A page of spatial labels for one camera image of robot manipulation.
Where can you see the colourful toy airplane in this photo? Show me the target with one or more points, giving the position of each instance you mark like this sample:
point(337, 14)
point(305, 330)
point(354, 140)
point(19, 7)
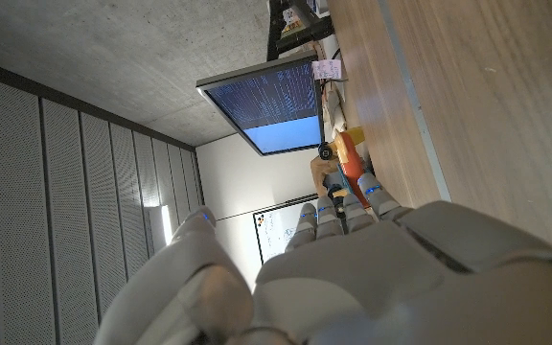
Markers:
point(350, 158)

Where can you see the long ceiling light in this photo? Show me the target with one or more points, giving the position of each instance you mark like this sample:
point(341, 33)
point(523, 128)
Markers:
point(165, 225)

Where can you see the whiteboard with black frame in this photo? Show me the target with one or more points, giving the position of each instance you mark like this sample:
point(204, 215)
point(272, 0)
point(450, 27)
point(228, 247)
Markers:
point(276, 230)

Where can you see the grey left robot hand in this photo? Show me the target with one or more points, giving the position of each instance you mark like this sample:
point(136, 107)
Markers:
point(352, 268)

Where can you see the flat computer monitor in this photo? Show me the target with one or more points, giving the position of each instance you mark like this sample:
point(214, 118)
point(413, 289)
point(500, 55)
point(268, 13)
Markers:
point(266, 105)

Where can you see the paper note on monitor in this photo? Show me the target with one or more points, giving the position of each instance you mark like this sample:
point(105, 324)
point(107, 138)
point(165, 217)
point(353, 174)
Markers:
point(327, 69)

